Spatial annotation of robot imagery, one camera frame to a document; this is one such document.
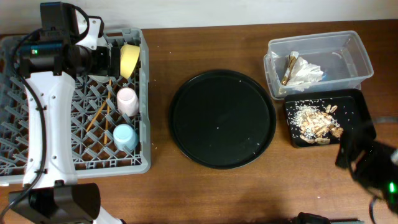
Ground pink cup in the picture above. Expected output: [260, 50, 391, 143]
[116, 87, 139, 117]

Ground black rectangular tray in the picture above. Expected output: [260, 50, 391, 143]
[284, 89, 371, 147]

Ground yellow bowl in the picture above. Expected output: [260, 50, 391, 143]
[120, 44, 141, 79]

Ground round black tray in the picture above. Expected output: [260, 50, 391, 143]
[169, 70, 277, 169]

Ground clear plastic bin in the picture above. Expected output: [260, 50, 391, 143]
[264, 30, 374, 100]

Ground white napkin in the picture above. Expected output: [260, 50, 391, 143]
[283, 51, 324, 91]

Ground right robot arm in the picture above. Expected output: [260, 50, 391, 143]
[335, 131, 397, 223]

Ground gold foil wrapper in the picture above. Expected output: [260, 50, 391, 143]
[281, 55, 297, 85]

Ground blue cup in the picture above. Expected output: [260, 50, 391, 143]
[113, 124, 139, 151]

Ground food scraps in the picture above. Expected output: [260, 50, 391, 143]
[287, 100, 344, 145]

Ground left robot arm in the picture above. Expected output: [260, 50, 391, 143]
[7, 2, 121, 223]

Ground grey dishwasher rack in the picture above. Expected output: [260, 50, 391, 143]
[1, 28, 151, 186]

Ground grey plate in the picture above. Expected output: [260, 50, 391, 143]
[89, 75, 110, 83]

